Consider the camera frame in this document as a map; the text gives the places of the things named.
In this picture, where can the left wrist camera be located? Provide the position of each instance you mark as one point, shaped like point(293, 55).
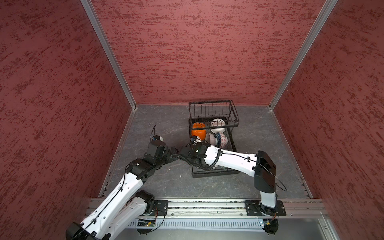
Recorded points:
point(157, 138)

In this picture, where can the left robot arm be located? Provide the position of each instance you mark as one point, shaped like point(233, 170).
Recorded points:
point(127, 201)

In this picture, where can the aluminium corner profile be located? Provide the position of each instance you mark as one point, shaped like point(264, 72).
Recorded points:
point(96, 24)
point(317, 26)

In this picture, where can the white bowl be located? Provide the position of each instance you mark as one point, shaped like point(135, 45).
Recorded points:
point(218, 126)

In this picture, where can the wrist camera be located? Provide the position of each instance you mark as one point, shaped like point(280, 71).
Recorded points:
point(157, 138)
point(195, 139)

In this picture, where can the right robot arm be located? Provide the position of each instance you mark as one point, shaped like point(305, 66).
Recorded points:
point(259, 166)

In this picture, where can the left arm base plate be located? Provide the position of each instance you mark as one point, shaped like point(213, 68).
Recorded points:
point(157, 208)

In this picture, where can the perforated cable duct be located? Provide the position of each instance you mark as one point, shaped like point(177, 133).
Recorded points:
point(201, 224)

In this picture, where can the orange bowl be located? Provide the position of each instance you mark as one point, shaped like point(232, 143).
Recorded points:
point(199, 130)

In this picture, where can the left aluminium corner profile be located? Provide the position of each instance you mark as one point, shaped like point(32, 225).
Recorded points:
point(96, 24)

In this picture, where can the blue patterned bowl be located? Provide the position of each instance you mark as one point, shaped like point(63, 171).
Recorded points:
point(221, 139)

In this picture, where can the black wire dish rack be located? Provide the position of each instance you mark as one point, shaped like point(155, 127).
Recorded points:
point(205, 112)

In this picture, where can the right aluminium corner profile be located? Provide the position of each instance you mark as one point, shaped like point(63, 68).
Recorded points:
point(317, 26)

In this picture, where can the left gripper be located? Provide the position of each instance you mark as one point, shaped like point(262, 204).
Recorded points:
point(167, 153)

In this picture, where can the aluminium mounting rail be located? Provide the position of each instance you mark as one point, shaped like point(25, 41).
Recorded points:
point(235, 208)

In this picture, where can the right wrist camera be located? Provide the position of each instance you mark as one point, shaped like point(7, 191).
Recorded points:
point(195, 139)

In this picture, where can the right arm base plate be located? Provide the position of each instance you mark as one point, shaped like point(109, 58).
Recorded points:
point(256, 209)

